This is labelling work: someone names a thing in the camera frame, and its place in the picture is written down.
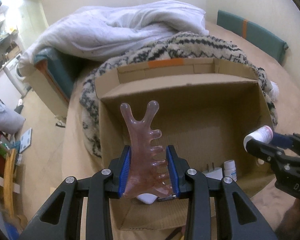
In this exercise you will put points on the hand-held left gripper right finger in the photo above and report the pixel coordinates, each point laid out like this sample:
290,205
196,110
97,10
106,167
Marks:
172,170

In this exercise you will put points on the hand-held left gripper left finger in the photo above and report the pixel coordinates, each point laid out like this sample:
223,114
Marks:
125,170

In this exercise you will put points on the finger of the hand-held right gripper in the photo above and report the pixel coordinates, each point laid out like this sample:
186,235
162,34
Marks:
282,139
265,151

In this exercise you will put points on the white plastic bottle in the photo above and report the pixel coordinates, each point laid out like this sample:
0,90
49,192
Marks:
261,133

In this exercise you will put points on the pink translucent massage comb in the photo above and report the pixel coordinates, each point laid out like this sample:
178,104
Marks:
142,155

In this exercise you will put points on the white earbud case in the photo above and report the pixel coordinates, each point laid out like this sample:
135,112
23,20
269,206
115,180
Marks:
147,199

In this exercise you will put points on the white bottle blue label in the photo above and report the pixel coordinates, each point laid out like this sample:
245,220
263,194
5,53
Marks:
231,171

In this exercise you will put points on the white battery charger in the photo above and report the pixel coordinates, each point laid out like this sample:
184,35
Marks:
213,173

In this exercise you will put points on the brown cardboard box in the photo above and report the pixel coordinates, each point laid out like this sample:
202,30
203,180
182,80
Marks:
190,120

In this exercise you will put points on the person's right forearm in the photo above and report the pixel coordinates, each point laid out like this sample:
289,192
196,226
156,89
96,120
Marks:
295,222

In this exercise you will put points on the bathroom scale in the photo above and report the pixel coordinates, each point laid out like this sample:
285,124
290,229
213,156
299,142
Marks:
26,140

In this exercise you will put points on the teal cushion orange stripe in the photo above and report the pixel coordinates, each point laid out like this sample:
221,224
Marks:
260,35

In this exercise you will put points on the wooden chair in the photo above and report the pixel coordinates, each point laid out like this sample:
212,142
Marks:
8,175

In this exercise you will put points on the teal and beige bed end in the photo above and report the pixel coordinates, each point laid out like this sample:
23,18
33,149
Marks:
60,72

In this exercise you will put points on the black and cream fleece blanket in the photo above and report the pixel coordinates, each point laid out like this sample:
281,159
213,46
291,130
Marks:
202,45

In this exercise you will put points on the grey bag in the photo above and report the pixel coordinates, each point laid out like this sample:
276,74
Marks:
7,122

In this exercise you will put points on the white duvet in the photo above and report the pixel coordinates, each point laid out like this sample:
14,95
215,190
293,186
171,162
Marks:
110,30

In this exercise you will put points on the white kitchen cabinet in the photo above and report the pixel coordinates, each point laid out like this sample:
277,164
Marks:
0,90

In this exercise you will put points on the white washing machine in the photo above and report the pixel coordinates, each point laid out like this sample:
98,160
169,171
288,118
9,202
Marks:
13,70

